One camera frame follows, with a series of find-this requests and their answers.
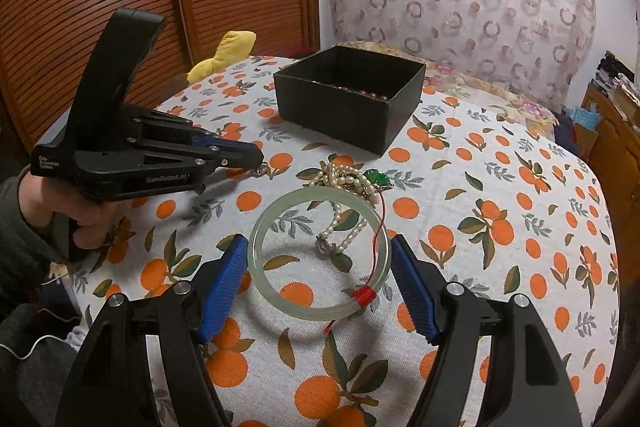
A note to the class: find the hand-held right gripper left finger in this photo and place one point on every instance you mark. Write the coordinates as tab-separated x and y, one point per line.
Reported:
222	289

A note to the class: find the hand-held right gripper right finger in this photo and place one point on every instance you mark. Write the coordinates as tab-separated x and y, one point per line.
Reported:
415	292

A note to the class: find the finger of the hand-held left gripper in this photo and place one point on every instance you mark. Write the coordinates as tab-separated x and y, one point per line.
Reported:
235	162
210	142

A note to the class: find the small metal jewelry piece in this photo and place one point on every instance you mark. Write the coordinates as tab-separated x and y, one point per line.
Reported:
261	171

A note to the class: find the pale green jade bangle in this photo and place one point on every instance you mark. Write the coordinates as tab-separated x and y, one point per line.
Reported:
256	257

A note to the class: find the black square box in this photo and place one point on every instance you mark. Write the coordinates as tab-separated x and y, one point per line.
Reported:
340	117

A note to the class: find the person's left forearm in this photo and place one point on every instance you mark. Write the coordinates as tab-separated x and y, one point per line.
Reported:
20	257

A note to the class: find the person's left hand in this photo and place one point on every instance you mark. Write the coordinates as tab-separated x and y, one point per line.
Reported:
95	221

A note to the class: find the yellow plush toy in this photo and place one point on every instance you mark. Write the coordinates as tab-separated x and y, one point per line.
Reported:
225	54

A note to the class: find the orange fruit print tablecloth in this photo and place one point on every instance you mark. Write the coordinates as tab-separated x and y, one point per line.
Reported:
500	257

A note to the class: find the green stone pendant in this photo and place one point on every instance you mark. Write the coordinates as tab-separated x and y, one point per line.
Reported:
377	179

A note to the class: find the floral bed blanket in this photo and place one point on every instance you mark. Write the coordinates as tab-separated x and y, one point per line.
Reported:
490	94

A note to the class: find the person's dark grey clothing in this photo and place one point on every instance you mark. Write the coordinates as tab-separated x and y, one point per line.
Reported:
30	387

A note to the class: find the cardboard box with blue paper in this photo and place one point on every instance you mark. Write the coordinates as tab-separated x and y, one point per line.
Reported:
584	122

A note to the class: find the wooden side cabinet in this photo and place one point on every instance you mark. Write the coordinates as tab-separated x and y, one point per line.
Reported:
617	142

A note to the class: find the pile of folded clothes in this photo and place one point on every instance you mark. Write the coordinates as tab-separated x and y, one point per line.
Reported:
612	74

